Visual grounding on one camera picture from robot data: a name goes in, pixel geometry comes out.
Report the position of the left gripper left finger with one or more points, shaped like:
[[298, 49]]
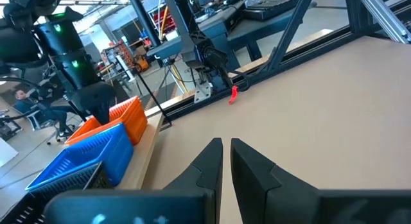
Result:
[[208, 166]]

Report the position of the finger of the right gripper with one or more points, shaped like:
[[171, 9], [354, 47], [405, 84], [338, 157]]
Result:
[[98, 115], [105, 115]]

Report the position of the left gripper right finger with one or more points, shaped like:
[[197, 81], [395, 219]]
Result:
[[250, 179]]

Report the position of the orange plastic basket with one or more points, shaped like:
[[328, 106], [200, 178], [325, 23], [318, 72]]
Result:
[[120, 110], [136, 121]]

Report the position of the blue plastic basket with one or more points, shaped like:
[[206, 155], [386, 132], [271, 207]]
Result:
[[80, 160], [122, 153]]

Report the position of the black plastic basket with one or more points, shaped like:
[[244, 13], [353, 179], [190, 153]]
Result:
[[19, 211], [96, 182]]

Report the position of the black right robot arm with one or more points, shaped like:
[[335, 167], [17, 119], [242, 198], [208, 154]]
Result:
[[64, 44]]

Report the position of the wooden shelf board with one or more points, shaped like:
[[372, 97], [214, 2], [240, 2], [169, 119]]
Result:
[[141, 166]]

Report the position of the hazard striped floor mat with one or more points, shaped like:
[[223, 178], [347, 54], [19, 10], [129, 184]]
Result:
[[150, 103]]

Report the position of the rack with orange parts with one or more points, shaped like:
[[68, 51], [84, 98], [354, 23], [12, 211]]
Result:
[[123, 54]]

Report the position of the yellow floor machine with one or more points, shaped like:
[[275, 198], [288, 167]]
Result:
[[142, 63]]

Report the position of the office chair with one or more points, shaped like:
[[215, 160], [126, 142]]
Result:
[[33, 119]]

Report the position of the person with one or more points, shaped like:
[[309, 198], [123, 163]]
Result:
[[25, 103]]

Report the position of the small red tag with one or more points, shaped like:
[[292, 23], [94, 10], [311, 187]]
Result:
[[233, 95]]

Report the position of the storage rack red bins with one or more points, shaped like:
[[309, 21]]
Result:
[[167, 20]]

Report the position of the black keyboard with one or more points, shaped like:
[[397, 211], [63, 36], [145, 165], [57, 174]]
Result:
[[269, 9]]

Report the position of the silver aluminium profile bar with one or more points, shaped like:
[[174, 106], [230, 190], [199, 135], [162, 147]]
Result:
[[385, 17]]

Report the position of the black metal shelf frame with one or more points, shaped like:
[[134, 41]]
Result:
[[168, 122]]

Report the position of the grey metal mounting bracket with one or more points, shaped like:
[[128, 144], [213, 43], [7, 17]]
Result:
[[202, 94]]

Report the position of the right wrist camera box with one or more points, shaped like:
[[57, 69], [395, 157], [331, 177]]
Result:
[[16, 47]]

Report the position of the black aluminium table frame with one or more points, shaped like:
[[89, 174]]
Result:
[[321, 47]]

